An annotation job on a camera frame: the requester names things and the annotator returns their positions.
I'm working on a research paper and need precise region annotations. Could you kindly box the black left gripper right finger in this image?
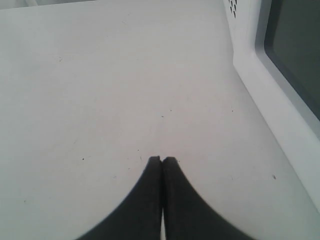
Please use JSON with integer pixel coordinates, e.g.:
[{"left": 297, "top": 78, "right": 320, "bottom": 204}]
[{"left": 162, "top": 157, "right": 251, "bottom": 240}]

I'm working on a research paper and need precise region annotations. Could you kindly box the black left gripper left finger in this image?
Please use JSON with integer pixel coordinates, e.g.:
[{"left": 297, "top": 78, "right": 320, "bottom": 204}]
[{"left": 79, "top": 156, "right": 163, "bottom": 240}]

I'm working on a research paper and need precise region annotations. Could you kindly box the white microwave door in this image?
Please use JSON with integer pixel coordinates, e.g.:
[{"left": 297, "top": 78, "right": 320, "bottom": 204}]
[{"left": 246, "top": 0, "right": 320, "bottom": 196}]

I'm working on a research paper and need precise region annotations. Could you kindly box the white microwave oven body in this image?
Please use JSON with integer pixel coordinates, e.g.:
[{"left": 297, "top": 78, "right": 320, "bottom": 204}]
[{"left": 222, "top": 0, "right": 320, "bottom": 196}]

